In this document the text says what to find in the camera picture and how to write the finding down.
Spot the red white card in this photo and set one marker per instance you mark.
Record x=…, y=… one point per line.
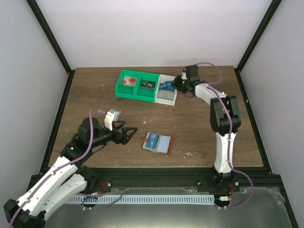
x=129, y=81

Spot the blue credit card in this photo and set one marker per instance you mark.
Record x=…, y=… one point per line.
x=152, y=141
x=166, y=86

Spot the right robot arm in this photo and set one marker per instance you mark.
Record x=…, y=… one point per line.
x=224, y=120

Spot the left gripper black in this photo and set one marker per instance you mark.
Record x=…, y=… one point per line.
x=124, y=139

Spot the light blue slotted cable duct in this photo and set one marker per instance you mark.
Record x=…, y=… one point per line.
x=145, y=199

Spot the green double bin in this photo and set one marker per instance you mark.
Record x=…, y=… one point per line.
x=136, y=92

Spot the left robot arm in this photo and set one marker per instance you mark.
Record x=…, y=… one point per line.
x=67, y=176

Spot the black card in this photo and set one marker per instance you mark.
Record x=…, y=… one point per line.
x=148, y=84

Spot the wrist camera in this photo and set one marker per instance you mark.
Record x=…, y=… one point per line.
x=111, y=116
x=184, y=73

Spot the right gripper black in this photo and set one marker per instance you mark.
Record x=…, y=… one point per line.
x=175, y=84

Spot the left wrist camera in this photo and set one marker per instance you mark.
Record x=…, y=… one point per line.
x=111, y=116

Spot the black aluminium frame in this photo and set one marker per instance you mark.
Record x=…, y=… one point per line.
x=155, y=177

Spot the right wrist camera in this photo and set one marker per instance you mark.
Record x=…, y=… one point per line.
x=184, y=73

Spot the white bin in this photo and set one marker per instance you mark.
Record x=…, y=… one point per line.
x=162, y=96

